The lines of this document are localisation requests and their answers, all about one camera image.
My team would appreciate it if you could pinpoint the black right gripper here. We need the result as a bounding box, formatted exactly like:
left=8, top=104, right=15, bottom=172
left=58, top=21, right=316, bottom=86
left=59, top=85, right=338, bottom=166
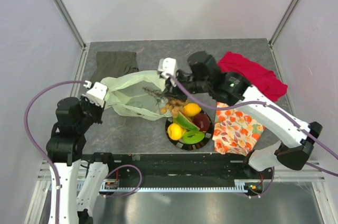
left=163, top=69, right=211, bottom=102

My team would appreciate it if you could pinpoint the yellow orange fake mango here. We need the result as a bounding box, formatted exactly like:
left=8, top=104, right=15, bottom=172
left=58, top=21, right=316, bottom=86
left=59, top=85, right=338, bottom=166
left=182, top=103, right=201, bottom=117

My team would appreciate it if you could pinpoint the brown fake walnuts cluster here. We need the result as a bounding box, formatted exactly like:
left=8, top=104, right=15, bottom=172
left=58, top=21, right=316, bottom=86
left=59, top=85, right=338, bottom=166
left=142, top=86, right=190, bottom=118

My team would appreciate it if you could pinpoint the fake watermelon slice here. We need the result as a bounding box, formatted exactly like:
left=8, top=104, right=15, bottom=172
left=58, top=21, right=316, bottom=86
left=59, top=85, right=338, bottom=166
left=173, top=111, right=200, bottom=131

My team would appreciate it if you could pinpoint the dark red fake apple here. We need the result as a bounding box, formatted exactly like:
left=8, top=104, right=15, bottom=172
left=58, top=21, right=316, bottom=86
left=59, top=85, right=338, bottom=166
left=193, top=113, right=210, bottom=132

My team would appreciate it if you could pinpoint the pale green plastic bag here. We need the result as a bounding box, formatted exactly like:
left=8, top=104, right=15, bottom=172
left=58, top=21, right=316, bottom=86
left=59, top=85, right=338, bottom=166
left=101, top=70, right=171, bottom=121

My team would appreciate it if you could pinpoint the yellow fake pear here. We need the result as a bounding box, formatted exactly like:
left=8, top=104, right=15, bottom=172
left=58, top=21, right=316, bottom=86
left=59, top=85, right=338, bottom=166
left=167, top=123, right=187, bottom=141

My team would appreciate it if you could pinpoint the green fake starfruit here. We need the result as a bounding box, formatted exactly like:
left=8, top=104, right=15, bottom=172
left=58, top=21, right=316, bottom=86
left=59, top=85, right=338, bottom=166
left=182, top=131, right=205, bottom=144

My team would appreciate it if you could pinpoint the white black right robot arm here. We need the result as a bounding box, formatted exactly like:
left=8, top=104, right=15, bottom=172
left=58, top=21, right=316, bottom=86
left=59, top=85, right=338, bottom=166
left=158, top=51, right=322, bottom=179

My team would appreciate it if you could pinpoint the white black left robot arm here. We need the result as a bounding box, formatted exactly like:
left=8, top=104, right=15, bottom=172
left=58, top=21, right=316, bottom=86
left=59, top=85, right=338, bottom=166
left=46, top=97, right=116, bottom=223

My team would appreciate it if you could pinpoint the dark olive cloth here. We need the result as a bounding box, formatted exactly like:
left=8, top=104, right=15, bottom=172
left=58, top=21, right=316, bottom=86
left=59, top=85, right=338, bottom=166
left=90, top=51, right=139, bottom=82

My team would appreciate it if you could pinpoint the cream plate with dark rim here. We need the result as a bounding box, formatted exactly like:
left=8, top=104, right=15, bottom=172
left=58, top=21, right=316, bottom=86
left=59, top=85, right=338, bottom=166
left=165, top=110, right=214, bottom=151

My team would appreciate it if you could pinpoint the orange floral cloth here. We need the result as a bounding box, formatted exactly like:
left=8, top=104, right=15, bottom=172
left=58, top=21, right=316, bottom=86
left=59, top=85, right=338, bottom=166
left=212, top=109, right=265, bottom=156

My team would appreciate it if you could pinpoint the red cloth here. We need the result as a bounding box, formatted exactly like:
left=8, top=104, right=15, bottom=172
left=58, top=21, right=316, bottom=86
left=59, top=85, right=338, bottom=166
left=217, top=51, right=288, bottom=102

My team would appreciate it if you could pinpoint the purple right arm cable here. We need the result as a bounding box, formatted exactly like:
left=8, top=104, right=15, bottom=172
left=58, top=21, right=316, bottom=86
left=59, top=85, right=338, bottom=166
left=166, top=74, right=338, bottom=199

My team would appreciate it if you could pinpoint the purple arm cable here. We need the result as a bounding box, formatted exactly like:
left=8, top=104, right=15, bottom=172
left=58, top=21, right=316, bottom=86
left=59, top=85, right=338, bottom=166
left=24, top=80, right=143, bottom=224
left=166, top=74, right=338, bottom=199

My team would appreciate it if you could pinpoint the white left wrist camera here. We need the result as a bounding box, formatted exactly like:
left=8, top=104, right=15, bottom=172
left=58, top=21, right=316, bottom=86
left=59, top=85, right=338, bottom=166
left=82, top=81, right=108, bottom=108

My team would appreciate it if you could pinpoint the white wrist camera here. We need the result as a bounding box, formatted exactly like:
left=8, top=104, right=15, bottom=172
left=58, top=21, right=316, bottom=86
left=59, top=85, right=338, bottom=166
left=82, top=81, right=108, bottom=108
left=157, top=58, right=177, bottom=79

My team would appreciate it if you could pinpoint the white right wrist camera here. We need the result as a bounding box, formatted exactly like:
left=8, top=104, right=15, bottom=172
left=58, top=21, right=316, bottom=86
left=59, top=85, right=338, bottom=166
left=157, top=58, right=177, bottom=79

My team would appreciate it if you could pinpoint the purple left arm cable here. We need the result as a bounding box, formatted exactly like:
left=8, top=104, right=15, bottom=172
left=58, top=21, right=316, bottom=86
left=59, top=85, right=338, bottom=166
left=24, top=80, right=143, bottom=224

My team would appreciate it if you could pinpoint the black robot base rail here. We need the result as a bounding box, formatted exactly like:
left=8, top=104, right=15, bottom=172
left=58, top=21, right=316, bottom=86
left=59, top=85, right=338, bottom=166
left=79, top=152, right=274, bottom=185

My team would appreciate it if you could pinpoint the grey slotted cable duct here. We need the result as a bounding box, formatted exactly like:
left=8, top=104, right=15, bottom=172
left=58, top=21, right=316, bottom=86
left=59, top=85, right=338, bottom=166
left=76, top=179, right=262, bottom=192

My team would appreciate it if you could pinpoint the left aluminium frame post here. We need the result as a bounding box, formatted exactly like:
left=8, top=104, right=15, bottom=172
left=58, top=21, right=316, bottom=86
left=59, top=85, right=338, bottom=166
left=53, top=0, right=86, bottom=50

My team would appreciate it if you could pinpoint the aluminium frame post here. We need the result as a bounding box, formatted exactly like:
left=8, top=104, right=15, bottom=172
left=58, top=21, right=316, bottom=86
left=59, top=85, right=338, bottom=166
left=268, top=0, right=301, bottom=48
left=53, top=0, right=86, bottom=50

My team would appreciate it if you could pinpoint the right aluminium frame post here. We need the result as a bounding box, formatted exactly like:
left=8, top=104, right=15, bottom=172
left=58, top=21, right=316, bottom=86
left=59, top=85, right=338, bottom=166
left=268, top=0, right=301, bottom=48

